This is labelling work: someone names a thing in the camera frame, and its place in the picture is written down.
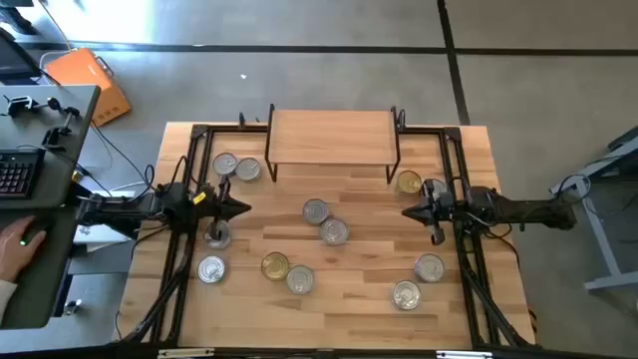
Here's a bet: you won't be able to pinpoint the white box with logo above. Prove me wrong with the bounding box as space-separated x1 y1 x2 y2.
73 221 137 246

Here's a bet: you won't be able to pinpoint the blue albacore tuna can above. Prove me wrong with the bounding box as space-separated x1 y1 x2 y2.
211 151 239 178
414 252 446 284
301 197 330 226
391 279 423 311

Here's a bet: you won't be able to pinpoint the silver metal bracket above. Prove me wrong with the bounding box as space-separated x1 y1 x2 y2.
158 348 215 359
436 350 494 359

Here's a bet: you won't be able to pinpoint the person's hand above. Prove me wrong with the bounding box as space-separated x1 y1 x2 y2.
0 214 50 284

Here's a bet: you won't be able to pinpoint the grey metal stand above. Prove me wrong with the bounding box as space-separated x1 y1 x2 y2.
547 124 638 293

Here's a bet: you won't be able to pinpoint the green tuna can silver lid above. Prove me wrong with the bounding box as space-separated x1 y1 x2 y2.
196 254 226 285
285 264 315 296

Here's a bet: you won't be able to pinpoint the black keyboard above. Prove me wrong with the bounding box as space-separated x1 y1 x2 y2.
0 148 47 200

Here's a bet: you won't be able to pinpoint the orange equipment case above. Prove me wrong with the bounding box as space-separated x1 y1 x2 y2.
43 47 134 128

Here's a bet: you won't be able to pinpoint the person's forearm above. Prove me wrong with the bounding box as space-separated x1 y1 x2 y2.
0 278 19 323

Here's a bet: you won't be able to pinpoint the grey desk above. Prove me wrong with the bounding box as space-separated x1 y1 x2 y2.
0 84 101 210

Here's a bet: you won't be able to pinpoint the black clamp with rod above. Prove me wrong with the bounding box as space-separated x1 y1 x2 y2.
41 97 82 152

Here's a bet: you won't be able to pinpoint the black metal table frame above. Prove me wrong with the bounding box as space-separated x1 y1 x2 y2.
119 112 537 350

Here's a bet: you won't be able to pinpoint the green tuna can gold lid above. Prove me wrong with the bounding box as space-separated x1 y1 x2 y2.
395 169 424 195
260 251 291 282

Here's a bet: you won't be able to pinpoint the wooden shelf black metal legs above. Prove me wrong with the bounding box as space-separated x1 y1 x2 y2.
263 103 406 184

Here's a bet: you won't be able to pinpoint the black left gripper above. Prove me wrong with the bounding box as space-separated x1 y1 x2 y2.
196 175 252 246

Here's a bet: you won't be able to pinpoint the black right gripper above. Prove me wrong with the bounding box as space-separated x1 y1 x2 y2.
401 179 458 246

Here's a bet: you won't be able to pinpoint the black silver desk clamp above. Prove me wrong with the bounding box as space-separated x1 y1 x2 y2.
2 94 36 118

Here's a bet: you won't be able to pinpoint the black chair base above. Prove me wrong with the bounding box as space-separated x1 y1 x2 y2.
0 0 40 37

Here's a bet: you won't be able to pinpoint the black laptop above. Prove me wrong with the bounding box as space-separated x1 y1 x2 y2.
0 27 44 87

